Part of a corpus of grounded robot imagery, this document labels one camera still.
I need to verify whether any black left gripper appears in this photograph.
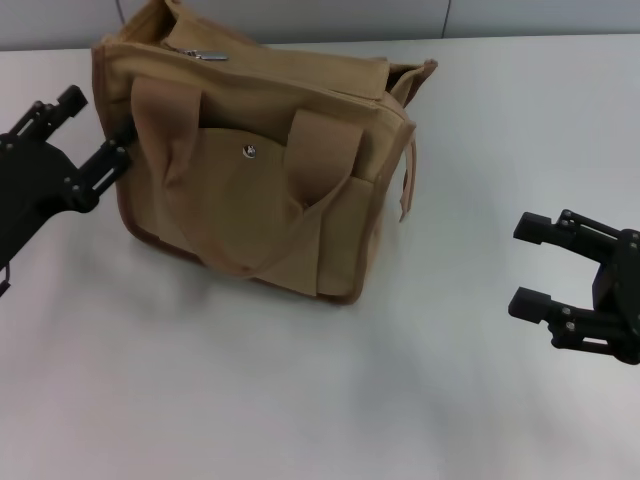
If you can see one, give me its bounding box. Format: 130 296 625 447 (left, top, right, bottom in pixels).
0 84 135 266

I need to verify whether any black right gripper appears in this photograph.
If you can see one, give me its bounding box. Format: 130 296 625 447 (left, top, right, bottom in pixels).
507 209 640 367

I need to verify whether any khaki canvas food bag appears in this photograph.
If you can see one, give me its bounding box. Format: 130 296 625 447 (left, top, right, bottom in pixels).
91 0 440 307

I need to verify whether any silver zipper pull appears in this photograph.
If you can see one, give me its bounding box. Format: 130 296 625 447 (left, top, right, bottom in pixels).
187 46 230 64

